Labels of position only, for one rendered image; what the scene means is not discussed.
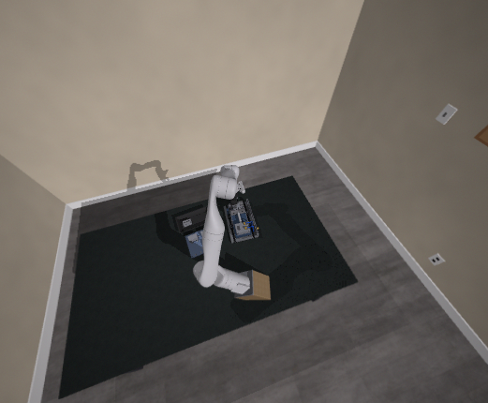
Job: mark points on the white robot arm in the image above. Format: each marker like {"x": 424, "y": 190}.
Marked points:
{"x": 208, "y": 272}

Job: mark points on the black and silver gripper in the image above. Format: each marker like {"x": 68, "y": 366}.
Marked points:
{"x": 240, "y": 187}

